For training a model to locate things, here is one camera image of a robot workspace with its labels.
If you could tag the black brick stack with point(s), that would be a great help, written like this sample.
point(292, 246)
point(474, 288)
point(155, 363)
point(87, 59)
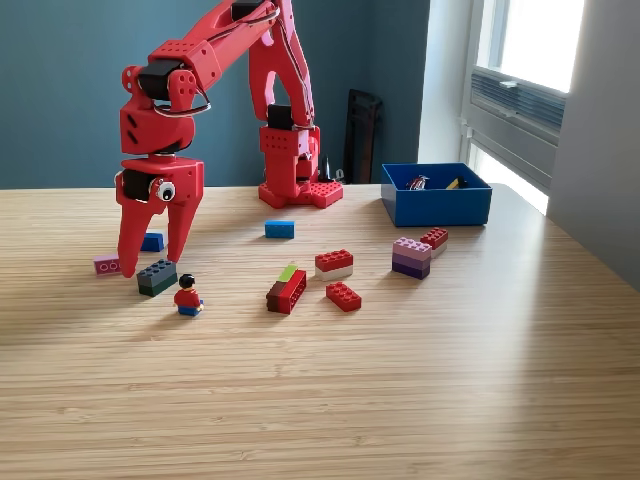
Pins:
point(157, 280)

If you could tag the dark red toy car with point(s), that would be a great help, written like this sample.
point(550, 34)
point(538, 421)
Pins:
point(417, 183)

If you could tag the yellow toy digger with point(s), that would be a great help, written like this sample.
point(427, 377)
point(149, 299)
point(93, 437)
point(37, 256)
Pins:
point(454, 184)

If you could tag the blue plastic bin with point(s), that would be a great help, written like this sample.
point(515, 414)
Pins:
point(440, 207)

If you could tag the blue and white brick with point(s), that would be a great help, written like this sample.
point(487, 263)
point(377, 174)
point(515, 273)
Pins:
point(152, 242)

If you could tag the toy figure red shirt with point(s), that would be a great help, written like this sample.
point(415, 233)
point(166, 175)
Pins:
point(187, 299)

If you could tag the plain blue brick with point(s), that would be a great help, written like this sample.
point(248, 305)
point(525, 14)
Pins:
point(279, 229)

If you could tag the brown red green brick stack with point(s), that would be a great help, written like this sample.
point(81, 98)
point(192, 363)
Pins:
point(285, 295)

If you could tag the black table clamp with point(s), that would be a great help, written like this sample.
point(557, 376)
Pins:
point(326, 170)

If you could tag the large red and white brick stack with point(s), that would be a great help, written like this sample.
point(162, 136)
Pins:
point(334, 264)

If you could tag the flat red brick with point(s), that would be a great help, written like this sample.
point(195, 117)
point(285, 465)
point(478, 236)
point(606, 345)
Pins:
point(344, 297)

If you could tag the black chair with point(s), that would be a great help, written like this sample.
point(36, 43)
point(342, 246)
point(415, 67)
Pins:
point(367, 140)

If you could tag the pink and purple brick stack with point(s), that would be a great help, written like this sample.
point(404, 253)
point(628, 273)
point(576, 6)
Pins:
point(411, 259)

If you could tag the small red and white brick stack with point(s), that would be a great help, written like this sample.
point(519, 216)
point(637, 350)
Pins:
point(436, 239)

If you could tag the grey ventilation unit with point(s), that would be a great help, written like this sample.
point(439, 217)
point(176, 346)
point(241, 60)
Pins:
point(515, 120)

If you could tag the window with white frame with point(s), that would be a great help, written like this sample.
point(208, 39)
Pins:
point(530, 35)

